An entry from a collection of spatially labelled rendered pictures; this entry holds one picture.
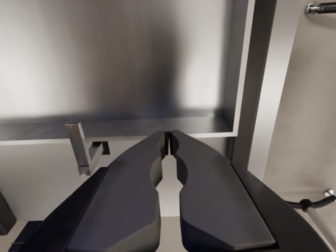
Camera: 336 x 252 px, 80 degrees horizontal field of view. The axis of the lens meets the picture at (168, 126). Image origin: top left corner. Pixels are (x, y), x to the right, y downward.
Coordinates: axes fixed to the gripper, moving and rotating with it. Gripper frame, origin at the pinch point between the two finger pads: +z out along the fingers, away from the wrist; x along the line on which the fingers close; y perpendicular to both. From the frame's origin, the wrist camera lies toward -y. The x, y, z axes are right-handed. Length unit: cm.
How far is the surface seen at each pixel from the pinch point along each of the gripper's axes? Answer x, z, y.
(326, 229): 87, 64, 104
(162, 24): -0.2, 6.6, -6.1
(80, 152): -7.3, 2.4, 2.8
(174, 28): 0.7, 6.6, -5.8
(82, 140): -6.9, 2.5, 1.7
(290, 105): 68, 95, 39
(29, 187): -16.9, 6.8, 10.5
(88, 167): -6.9, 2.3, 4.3
